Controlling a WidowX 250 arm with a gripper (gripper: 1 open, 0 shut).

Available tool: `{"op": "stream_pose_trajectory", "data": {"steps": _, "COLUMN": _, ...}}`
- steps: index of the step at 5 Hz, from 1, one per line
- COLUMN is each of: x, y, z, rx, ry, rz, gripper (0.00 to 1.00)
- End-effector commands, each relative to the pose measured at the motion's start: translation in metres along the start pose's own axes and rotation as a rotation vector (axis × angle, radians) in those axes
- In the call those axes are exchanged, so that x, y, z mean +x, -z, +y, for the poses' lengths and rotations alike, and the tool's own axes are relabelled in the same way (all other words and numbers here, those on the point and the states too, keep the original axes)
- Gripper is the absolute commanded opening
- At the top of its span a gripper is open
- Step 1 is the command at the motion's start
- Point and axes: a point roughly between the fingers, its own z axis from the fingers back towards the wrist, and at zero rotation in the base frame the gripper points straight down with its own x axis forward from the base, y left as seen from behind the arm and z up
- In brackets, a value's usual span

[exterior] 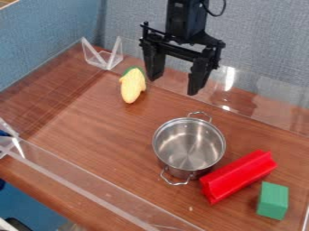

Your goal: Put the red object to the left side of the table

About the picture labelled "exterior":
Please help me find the black cable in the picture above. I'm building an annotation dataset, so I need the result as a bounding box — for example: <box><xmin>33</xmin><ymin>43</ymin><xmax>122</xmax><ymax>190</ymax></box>
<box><xmin>201</xmin><ymin>0</ymin><xmax>227</xmax><ymax>18</ymax></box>

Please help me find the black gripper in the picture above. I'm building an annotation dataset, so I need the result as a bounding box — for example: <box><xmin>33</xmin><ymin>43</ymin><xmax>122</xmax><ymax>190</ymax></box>
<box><xmin>140</xmin><ymin>21</ymin><xmax>226</xmax><ymax>96</ymax></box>

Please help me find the stainless steel pot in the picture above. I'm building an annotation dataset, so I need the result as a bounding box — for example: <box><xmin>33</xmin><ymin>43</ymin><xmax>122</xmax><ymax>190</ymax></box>
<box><xmin>153</xmin><ymin>111</ymin><xmax>227</xmax><ymax>186</ymax></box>

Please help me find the green foam block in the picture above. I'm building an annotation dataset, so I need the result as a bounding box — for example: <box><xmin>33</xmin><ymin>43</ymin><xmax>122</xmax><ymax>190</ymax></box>
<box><xmin>257</xmin><ymin>181</ymin><xmax>289</xmax><ymax>220</ymax></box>

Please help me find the red plastic block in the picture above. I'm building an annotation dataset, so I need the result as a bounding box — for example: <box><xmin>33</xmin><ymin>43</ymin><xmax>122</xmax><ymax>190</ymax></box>
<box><xmin>199</xmin><ymin>150</ymin><xmax>278</xmax><ymax>205</ymax></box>

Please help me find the yellow toy corn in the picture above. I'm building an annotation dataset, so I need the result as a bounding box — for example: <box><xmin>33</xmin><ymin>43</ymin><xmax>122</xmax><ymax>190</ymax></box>
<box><xmin>119</xmin><ymin>67</ymin><xmax>146</xmax><ymax>104</ymax></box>

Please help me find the clear acrylic front barrier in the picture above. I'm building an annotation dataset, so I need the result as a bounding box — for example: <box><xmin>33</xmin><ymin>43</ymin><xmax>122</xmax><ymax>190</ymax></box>
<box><xmin>3</xmin><ymin>139</ymin><xmax>203</xmax><ymax>231</ymax></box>

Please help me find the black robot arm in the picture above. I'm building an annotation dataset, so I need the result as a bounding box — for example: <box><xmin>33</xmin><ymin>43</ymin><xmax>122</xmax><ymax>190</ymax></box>
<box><xmin>140</xmin><ymin>0</ymin><xmax>226</xmax><ymax>96</ymax></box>

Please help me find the clear acrylic left bracket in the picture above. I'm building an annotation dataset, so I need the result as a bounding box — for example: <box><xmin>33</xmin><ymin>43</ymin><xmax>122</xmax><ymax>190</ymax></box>
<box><xmin>0</xmin><ymin>117</ymin><xmax>25</xmax><ymax>159</ymax></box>

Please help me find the clear acrylic barrier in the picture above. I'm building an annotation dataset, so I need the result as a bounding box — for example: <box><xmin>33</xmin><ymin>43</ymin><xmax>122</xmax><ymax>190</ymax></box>
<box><xmin>3</xmin><ymin>139</ymin><xmax>203</xmax><ymax>231</ymax></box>
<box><xmin>118</xmin><ymin>36</ymin><xmax>309</xmax><ymax>139</ymax></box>

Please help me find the clear acrylic back barrier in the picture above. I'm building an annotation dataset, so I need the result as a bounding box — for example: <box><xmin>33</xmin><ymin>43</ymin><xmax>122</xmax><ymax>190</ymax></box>
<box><xmin>118</xmin><ymin>36</ymin><xmax>309</xmax><ymax>139</ymax></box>

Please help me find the clear acrylic corner bracket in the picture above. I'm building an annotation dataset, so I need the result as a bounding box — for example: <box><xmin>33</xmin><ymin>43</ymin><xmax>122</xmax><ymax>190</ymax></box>
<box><xmin>80</xmin><ymin>37</ymin><xmax>123</xmax><ymax>70</ymax></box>

